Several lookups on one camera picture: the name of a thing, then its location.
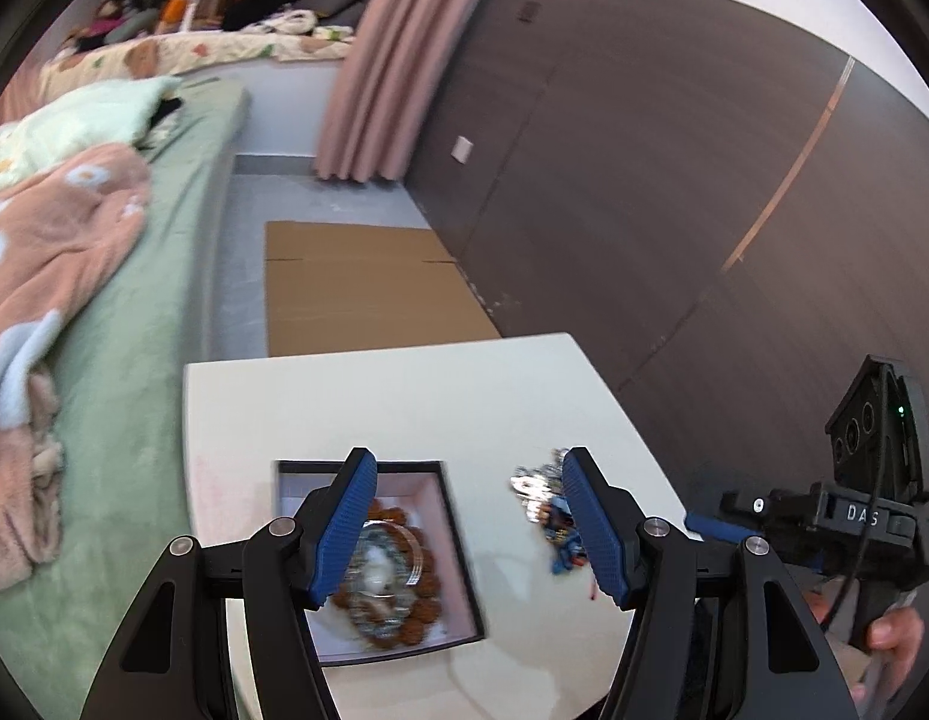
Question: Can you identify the black jewelry box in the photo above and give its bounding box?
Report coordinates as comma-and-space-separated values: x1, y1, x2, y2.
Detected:
274, 457, 487, 666

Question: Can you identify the cream floral bedding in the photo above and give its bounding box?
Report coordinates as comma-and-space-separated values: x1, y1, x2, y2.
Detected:
40, 9, 354, 85

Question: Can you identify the clear crystal bracelet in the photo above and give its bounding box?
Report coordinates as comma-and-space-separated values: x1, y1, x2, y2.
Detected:
342, 523, 426, 620

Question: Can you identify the pink curtain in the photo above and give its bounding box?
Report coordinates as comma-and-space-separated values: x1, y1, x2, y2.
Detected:
314, 0, 504, 185

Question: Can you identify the flattened cardboard box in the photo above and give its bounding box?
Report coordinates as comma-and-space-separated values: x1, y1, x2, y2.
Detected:
263, 220, 503, 358

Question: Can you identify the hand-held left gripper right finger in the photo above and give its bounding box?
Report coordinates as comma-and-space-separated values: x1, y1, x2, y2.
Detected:
560, 446, 859, 720

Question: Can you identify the pink flower fleece blanket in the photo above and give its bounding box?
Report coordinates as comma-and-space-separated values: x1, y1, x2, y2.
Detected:
0, 142, 152, 598

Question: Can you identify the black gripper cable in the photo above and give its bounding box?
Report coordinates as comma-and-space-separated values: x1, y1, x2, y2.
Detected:
815, 379, 889, 627

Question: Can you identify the bed with green sheet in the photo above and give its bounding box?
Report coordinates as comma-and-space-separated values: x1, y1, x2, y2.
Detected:
0, 78, 252, 707

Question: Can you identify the person's right hand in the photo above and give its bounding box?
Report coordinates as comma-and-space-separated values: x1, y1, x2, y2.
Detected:
850, 603, 928, 707

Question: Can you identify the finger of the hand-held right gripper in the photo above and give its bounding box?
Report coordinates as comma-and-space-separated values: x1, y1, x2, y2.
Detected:
684, 512, 751, 545

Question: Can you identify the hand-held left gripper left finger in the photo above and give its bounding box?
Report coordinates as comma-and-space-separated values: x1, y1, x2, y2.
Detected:
82, 448, 380, 720

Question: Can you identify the brown wooden bead bracelet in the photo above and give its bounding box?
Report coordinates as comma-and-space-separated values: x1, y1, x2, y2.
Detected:
330, 506, 444, 650

